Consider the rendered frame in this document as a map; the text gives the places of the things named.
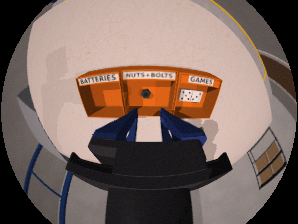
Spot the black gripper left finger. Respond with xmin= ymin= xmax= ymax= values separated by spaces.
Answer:
xmin=92 ymin=108 xmax=138 ymax=142

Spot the orange rack of bins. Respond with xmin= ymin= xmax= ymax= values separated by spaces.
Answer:
xmin=76 ymin=66 xmax=223 ymax=119

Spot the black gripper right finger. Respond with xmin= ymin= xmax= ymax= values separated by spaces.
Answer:
xmin=160 ymin=108 xmax=207 ymax=147

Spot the white domino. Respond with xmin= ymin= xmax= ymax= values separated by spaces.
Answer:
xmin=178 ymin=88 xmax=203 ymax=102

